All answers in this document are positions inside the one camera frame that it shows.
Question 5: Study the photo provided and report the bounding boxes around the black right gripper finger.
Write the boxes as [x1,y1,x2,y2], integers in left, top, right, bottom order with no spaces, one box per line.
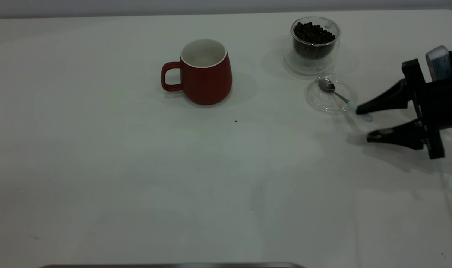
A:
[367,121,426,150]
[356,78,415,115]

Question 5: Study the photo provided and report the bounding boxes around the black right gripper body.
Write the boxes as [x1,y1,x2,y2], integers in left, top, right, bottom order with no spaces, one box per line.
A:
[402,50,452,160]

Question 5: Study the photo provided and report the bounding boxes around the metal spoon light-blue handle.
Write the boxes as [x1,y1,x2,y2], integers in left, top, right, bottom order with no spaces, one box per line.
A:
[318,79,374,123]

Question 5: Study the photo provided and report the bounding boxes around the red ceramic mug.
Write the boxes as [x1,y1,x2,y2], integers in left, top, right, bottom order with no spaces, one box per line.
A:
[161,39,233,105]

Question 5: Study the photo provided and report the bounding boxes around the double-walled glass cup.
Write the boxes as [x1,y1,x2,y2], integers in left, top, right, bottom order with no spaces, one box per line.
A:
[284,17,341,76]

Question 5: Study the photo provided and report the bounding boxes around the dark coffee beans pile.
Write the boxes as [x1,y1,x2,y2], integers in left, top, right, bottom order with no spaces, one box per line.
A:
[293,22,336,60]

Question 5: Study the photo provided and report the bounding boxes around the clear glass saucer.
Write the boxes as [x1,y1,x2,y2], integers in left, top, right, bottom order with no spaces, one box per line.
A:
[305,74,359,114]

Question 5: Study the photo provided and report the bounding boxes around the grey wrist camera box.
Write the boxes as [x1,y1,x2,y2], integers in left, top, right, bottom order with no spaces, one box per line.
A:
[425,45,451,82]

